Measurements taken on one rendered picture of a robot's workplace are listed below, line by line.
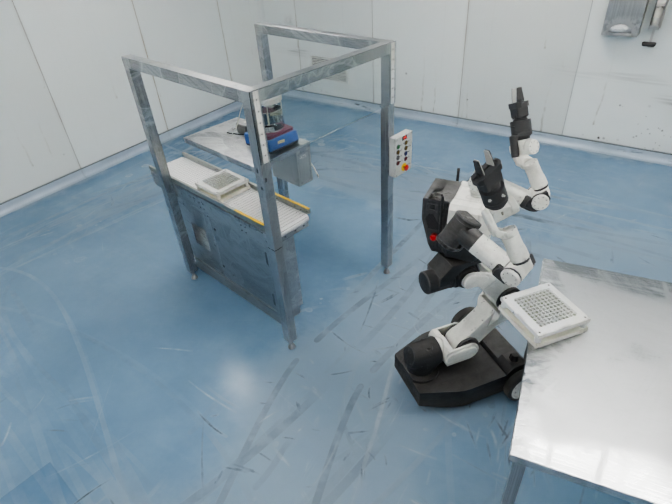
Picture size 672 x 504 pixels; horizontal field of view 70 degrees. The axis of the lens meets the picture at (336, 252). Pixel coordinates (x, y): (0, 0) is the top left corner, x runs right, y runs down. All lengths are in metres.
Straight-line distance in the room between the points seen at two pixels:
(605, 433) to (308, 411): 1.53
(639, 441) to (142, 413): 2.39
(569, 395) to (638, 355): 0.36
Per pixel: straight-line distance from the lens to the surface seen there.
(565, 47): 5.58
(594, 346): 2.14
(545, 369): 1.99
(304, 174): 2.63
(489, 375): 2.78
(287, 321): 2.91
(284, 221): 2.74
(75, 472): 3.00
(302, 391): 2.88
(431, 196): 2.13
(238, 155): 2.52
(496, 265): 1.95
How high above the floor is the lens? 2.26
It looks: 36 degrees down
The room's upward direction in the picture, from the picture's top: 4 degrees counter-clockwise
